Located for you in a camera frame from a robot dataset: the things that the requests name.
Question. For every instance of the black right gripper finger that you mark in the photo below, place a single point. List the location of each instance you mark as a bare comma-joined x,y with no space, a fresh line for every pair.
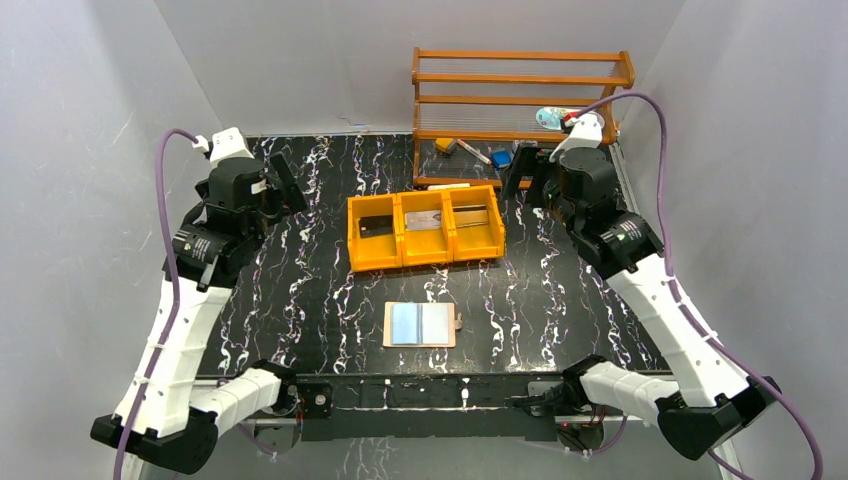
545,180
524,163

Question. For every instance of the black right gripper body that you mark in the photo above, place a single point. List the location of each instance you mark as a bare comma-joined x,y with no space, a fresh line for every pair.
561,208

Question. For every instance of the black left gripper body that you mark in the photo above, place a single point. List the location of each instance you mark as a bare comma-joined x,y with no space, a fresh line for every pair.
276,195

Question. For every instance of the beige leather card holder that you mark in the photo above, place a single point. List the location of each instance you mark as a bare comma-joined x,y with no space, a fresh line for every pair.
420,325

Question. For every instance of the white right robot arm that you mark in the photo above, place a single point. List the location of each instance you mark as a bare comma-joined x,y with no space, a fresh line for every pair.
709,398

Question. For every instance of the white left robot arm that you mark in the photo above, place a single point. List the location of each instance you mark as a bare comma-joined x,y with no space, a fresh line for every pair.
161,419

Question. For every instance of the brown card in bin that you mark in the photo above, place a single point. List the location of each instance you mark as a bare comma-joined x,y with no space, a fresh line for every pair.
470,216

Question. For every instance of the black card in bin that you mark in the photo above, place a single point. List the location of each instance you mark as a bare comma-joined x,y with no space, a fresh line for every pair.
376,225

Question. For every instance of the silver card in bin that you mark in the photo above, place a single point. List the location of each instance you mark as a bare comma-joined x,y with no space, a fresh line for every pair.
423,220

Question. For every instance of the blue small box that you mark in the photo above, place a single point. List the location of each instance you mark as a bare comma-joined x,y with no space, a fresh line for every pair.
501,158

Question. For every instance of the white marker pen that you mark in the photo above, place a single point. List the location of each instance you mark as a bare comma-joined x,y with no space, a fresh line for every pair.
475,152

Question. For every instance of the blue packaged item on shelf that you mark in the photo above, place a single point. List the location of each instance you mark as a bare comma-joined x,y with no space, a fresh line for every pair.
551,118

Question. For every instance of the orange wooden shelf rack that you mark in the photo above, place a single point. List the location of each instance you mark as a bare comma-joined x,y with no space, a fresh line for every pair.
490,99

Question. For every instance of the yellow sponge block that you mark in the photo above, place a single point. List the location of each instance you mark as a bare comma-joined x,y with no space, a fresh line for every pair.
445,146

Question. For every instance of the right orange bin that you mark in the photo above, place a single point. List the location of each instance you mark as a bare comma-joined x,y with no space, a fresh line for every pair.
483,242

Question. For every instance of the orange bin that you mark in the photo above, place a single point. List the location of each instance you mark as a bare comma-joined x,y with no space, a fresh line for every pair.
426,237
483,242
372,240

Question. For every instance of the left orange bin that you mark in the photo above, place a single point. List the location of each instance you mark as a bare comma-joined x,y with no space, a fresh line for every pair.
372,240

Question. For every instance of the middle orange bin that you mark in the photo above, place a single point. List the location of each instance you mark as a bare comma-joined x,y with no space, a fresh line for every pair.
426,237

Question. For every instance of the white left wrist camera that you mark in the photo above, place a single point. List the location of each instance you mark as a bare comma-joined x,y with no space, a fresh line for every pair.
223,145

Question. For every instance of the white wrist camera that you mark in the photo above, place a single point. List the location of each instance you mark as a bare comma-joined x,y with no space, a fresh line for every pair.
582,131
223,145

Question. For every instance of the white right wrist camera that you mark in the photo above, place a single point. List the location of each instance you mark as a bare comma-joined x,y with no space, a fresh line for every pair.
582,131

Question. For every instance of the aluminium frame rail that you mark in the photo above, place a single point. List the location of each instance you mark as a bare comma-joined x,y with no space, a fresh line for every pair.
265,420

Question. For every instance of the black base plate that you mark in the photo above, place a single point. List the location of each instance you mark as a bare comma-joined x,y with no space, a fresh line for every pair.
430,404

